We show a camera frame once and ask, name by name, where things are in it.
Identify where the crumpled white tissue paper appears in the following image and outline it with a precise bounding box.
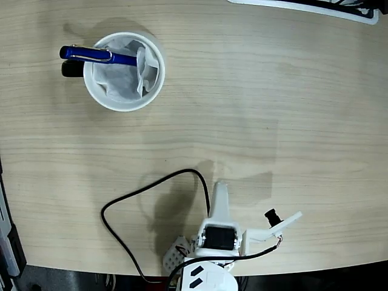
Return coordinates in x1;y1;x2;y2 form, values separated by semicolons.
92;38;161;102

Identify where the white perforated plate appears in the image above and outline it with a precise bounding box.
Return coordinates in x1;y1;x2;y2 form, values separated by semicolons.
162;235;195;272

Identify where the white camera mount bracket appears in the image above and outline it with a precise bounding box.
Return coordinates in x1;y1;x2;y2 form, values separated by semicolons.
242;211;303;255

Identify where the blue pen with metal clip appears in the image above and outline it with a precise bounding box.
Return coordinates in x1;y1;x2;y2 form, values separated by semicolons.
59;44;138;67

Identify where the white flat device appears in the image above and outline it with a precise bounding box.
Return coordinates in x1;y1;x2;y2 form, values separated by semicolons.
227;0;380;27

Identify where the grey and black equipment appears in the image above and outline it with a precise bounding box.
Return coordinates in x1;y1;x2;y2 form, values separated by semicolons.
0;154;28;291

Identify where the white mug with black handle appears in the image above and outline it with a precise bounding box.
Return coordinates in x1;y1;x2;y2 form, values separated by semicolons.
61;32;166;113

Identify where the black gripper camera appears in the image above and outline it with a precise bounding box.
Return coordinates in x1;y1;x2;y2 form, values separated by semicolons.
264;207;283;228

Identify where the thick black cable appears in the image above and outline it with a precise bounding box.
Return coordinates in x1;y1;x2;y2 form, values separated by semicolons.
100;168;212;284

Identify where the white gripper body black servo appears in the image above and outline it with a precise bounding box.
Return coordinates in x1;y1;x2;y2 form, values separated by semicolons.
193;226;243;258

